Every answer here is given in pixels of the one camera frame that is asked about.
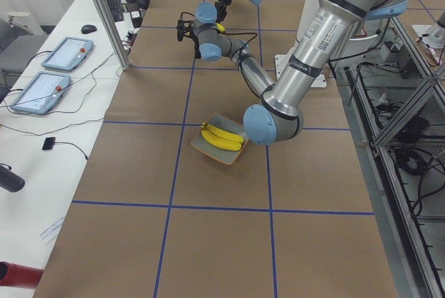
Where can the red cylinder object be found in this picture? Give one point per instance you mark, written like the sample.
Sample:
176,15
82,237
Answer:
20,276

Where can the teach pendant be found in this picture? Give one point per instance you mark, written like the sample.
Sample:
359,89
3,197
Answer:
42,93
69,54

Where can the yellow banana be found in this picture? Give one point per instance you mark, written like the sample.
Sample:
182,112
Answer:
220,142
221,28
222,133

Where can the grey square plate orange rim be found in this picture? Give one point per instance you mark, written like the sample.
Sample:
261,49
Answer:
221,155

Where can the black keyboard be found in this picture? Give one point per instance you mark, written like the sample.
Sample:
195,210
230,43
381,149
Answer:
116,10

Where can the teach pendant far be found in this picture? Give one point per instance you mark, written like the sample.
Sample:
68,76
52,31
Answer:
69,54

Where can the small black puck device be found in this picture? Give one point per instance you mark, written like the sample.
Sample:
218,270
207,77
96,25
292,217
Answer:
48,143

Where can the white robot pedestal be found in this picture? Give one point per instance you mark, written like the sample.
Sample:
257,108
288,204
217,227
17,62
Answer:
309,10

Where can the teach pendant near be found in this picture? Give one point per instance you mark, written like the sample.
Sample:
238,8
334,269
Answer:
42,93

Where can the black water bottle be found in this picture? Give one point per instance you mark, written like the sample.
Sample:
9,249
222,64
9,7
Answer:
9,180

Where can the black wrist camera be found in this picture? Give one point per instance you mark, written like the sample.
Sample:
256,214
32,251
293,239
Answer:
184,27

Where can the black computer mouse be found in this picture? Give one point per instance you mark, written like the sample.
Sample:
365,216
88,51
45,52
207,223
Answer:
88,28

